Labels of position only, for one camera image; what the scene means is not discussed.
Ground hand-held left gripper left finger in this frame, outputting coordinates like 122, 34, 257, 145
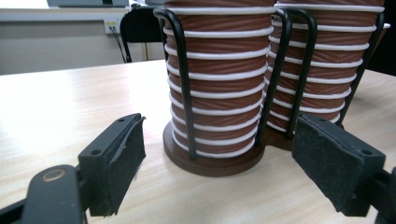
78, 112, 148, 217

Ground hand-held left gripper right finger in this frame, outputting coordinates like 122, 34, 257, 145
291, 113, 387, 217

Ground black wire cup holder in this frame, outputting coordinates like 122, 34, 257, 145
153, 7, 293, 178
264, 8, 386, 152

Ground stack of brown paper cups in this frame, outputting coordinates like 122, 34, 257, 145
264, 0, 391, 133
163, 0, 278, 159

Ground black folding chair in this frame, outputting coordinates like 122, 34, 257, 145
120, 4, 169, 63

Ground black plug cable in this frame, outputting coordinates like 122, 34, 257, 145
109, 26, 129, 63

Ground white wall socket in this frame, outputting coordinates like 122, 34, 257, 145
104, 19, 122, 35

